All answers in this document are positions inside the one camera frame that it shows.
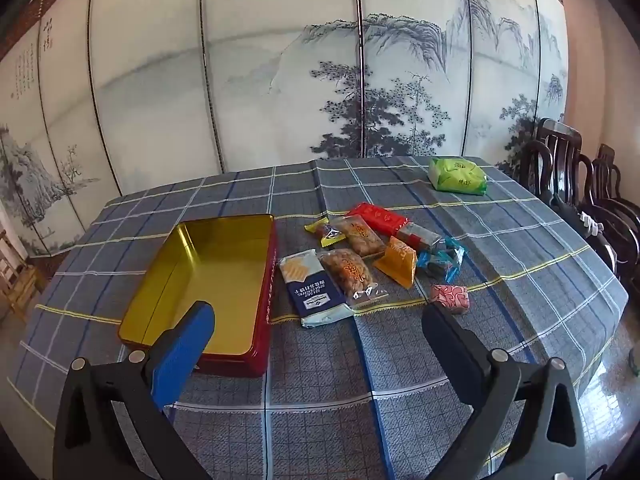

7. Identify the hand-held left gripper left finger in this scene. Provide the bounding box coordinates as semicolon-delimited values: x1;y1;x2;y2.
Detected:
52;301;217;480

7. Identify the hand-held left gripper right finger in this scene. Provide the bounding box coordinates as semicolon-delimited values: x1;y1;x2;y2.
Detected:
421;302;588;480

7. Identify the pink snack packet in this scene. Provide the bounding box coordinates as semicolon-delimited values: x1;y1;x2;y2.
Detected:
430;284;471;315

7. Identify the red tin box gold inside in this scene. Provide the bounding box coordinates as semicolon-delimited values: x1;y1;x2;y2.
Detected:
118;214;277;379

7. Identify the orange snack packet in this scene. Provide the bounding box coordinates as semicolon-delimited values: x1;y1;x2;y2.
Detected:
372;236;418;289

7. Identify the grey bar red-ended packet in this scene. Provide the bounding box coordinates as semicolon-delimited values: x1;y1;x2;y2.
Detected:
397;223;443;253

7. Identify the clear fried snack packet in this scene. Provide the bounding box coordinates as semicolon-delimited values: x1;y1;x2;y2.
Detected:
319;247;390;311
328;215;387;257

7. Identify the blue cracker packet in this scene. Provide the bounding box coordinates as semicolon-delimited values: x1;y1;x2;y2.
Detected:
278;249;355;329

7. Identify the red snack packet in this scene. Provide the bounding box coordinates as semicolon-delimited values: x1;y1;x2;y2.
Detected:
346;202;410;237

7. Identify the small yellow candy packet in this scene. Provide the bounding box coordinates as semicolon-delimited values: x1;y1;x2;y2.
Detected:
305;217;346;248

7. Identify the blue plaid tablecloth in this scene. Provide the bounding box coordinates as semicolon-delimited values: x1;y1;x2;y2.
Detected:
7;156;630;480

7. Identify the green snack packet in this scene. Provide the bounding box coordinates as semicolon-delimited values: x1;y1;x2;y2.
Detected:
428;156;488;196

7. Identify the light wooden chair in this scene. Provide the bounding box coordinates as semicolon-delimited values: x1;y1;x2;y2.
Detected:
0;230;38;323

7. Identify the dark wooden chair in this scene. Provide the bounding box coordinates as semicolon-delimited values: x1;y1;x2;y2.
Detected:
517;118;583;206
575;143;640;281

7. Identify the painted landscape folding screen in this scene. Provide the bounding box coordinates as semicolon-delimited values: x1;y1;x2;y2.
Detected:
0;0;571;261

